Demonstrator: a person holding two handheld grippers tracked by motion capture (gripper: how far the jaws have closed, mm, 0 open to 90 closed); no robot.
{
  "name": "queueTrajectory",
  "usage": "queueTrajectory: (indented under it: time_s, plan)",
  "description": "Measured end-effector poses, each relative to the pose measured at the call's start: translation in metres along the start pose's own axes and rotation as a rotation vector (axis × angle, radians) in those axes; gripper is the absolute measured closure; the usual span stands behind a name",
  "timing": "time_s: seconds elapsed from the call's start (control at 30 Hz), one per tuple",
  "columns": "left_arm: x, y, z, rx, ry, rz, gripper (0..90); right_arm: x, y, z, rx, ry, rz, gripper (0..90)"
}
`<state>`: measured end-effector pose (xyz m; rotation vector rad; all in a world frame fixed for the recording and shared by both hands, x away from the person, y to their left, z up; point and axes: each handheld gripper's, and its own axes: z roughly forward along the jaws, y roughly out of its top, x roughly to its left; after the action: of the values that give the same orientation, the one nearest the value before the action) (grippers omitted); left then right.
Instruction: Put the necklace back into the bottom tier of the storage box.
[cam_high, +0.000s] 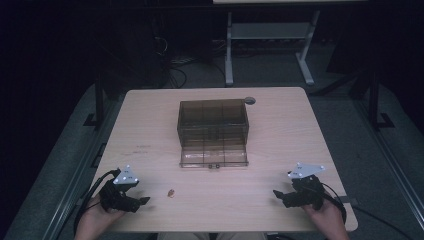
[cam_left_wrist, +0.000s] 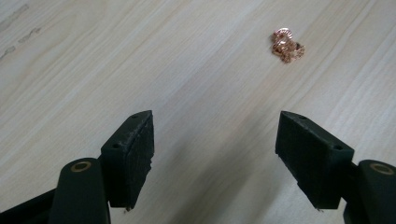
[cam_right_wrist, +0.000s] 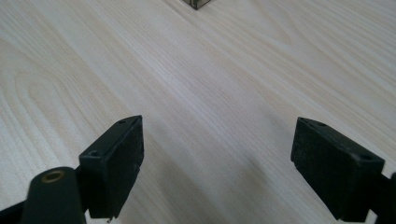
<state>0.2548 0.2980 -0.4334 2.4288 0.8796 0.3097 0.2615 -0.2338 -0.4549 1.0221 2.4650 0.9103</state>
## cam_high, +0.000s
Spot person's left hand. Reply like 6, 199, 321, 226
78, 194, 127, 236

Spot person's right hand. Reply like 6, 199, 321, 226
301, 198, 349, 234

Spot black floor cables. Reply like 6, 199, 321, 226
151, 34, 201, 90

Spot white metal table frame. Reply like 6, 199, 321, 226
223, 9, 322, 88

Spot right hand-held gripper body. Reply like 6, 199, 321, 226
286, 162, 326, 212

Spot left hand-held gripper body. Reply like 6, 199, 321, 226
99, 164, 142, 214

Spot clear brown drawer cabinet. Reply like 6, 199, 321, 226
176, 98, 251, 148

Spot black metal stand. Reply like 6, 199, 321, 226
367, 71, 396, 132
83, 71, 106, 128

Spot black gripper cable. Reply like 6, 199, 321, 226
319, 181, 415, 240
72, 168, 122, 236

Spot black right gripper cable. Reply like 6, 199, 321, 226
319, 181, 415, 240

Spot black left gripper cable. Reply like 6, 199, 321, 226
72, 168, 122, 236

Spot clear brown drawer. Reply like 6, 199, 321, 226
179, 141, 250, 169

